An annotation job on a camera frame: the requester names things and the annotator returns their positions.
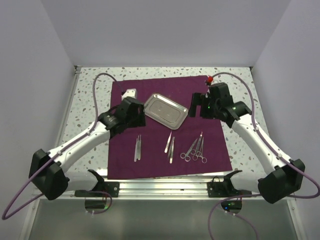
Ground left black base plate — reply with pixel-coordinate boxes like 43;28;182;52
74;181;120;198

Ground steel hemostat forceps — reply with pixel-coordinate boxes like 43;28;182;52
198;138;208;164

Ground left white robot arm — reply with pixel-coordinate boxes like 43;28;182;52
29;88;146;201

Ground steel instrument tray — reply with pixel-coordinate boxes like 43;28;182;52
144;93;188;130

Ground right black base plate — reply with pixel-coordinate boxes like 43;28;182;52
206;180;252;198

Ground purple cable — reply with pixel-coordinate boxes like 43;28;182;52
207;71;320;240
1;72;126;221

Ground purple cloth wrap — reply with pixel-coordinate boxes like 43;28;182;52
107;75;232;180

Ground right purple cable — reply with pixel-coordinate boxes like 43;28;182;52
207;71;320;240

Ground long steel scissors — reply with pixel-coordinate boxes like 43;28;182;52
180;139;198;162

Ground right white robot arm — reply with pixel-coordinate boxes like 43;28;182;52
188;78;305;204

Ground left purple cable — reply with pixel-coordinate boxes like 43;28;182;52
1;72;126;221

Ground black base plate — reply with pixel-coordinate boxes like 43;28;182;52
74;181;120;198
206;180;252;198

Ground steel tweezers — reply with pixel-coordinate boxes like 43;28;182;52
164;131;172;153
167;137;175;164

